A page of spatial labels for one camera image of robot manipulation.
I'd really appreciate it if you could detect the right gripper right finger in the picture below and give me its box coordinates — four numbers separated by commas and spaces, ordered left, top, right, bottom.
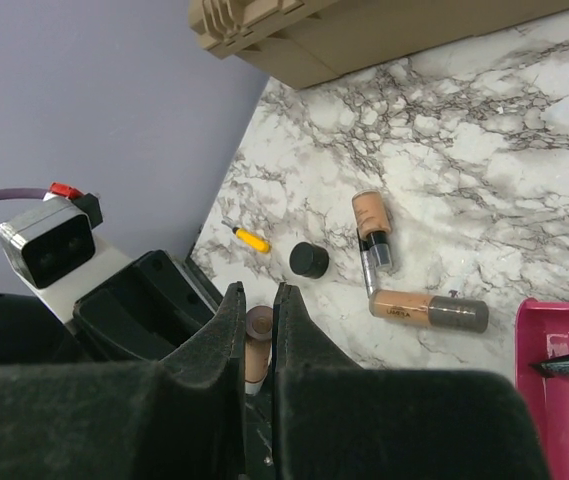
273, 283, 550, 479

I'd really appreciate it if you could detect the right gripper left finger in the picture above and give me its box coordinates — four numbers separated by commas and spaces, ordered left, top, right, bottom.
0, 282, 246, 479

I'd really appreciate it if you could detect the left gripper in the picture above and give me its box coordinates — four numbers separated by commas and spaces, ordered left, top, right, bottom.
0, 250, 222, 365

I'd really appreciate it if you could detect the slim concealer tube white cap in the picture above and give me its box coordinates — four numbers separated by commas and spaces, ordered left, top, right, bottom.
244, 306, 274, 396

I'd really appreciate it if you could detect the small black round jar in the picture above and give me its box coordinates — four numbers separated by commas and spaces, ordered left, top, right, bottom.
289, 242, 329, 279

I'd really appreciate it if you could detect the beige concealer tube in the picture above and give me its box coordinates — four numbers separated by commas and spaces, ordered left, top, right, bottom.
369, 289, 490, 333

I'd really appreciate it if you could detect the pink drawer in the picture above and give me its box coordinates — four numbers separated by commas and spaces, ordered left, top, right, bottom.
515, 298, 569, 479

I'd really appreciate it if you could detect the yellow marker pen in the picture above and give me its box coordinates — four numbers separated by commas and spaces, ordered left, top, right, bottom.
221, 219, 271, 254

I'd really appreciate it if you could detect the clear lip gloss tube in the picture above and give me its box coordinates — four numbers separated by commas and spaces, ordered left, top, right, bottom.
358, 238, 378, 297

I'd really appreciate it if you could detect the tan plastic toolbox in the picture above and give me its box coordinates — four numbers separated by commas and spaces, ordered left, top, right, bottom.
188, 0, 569, 89

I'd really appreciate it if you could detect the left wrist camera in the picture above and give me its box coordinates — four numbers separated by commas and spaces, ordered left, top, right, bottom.
0, 183, 132, 327

